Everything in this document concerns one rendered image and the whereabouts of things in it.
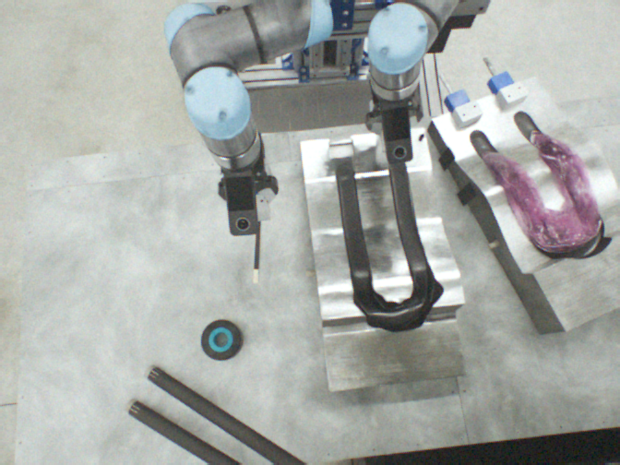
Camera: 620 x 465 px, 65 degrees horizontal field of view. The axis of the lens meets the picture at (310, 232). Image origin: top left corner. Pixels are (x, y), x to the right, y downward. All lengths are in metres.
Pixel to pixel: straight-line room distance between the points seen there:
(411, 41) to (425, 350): 0.57
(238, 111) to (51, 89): 1.86
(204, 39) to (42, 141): 1.70
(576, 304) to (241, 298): 0.65
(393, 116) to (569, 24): 1.78
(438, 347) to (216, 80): 0.64
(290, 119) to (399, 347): 1.09
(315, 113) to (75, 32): 1.20
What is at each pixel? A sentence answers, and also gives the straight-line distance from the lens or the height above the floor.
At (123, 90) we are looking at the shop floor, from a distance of 2.28.
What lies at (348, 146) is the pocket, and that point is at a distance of 1.05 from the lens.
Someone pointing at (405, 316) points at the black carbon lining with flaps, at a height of 0.87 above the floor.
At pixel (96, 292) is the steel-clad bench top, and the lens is 1.13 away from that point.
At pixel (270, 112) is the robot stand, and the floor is 0.21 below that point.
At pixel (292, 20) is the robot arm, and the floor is 1.28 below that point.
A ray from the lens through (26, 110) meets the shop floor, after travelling 2.42.
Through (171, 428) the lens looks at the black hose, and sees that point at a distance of 1.02.
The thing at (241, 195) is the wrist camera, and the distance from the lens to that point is 0.76.
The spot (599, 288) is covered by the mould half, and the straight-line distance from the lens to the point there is 1.05.
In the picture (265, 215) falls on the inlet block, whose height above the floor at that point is 0.94.
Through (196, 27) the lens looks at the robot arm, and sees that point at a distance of 0.69.
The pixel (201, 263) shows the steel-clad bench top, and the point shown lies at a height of 0.80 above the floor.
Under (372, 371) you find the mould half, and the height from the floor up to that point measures 0.86.
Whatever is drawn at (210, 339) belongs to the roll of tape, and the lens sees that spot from 1.00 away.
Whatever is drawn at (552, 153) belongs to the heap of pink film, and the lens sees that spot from 1.10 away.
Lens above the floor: 1.81
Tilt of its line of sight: 75 degrees down
